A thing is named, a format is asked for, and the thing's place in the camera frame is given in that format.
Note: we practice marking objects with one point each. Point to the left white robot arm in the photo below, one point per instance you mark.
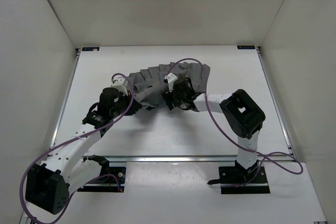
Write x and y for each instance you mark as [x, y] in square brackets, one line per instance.
[51, 184]

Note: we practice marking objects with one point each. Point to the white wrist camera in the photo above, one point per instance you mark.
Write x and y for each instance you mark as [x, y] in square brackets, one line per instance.
[120, 84]
[170, 79]

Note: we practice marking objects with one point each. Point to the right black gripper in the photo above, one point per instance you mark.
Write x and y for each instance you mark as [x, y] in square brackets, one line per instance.
[169, 96]

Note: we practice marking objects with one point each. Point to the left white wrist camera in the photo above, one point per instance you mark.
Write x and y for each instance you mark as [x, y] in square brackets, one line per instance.
[120, 84]

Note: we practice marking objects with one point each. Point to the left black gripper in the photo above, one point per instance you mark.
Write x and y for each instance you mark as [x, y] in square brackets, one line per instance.
[135, 106]

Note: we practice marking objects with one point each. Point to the aluminium front rail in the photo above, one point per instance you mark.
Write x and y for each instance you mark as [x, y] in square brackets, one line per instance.
[171, 159]

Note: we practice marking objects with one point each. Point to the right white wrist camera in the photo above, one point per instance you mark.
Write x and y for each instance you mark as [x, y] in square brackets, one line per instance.
[170, 79]

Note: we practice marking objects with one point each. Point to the grey pleated skirt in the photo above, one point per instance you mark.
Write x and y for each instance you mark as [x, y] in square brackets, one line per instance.
[149, 85]

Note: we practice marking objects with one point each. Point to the left blue corner label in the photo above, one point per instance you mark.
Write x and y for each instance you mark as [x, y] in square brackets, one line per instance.
[90, 49]

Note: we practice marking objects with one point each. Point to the right blue corner label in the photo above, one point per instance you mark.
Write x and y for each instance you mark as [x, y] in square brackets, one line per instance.
[245, 47]

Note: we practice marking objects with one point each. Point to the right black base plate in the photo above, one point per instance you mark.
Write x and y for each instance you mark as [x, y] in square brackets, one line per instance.
[232, 181]

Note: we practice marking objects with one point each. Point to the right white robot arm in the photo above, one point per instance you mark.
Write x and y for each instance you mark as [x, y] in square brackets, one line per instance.
[243, 115]

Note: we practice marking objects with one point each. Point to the blue corner label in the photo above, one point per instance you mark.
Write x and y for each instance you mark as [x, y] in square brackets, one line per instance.
[90, 49]
[245, 47]

